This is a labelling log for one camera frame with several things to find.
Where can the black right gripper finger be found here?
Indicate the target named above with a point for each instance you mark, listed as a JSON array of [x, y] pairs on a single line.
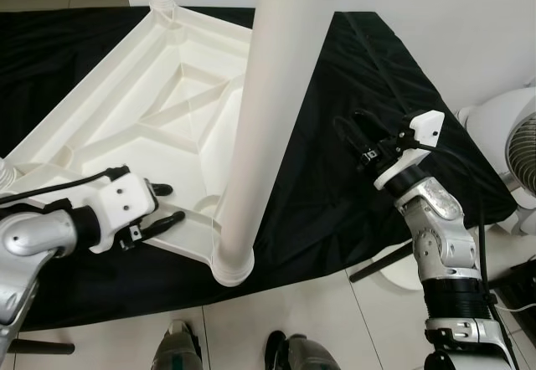
[[372, 127], [350, 140]]

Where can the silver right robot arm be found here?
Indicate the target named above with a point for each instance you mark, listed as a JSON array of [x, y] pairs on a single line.
[[435, 219]]

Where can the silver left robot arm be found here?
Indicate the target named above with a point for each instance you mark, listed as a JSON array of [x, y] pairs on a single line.
[[33, 236]]

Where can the black table cloth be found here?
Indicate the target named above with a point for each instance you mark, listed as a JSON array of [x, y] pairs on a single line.
[[352, 77]]

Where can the black plastic floor crate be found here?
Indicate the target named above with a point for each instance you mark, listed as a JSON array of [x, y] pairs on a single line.
[[519, 295]]

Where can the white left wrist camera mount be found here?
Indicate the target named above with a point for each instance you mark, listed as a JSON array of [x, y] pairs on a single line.
[[121, 198]]

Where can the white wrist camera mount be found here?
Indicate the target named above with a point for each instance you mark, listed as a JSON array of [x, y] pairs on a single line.
[[121, 198], [423, 127]]

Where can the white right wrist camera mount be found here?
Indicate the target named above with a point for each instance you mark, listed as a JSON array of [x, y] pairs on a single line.
[[423, 127]]

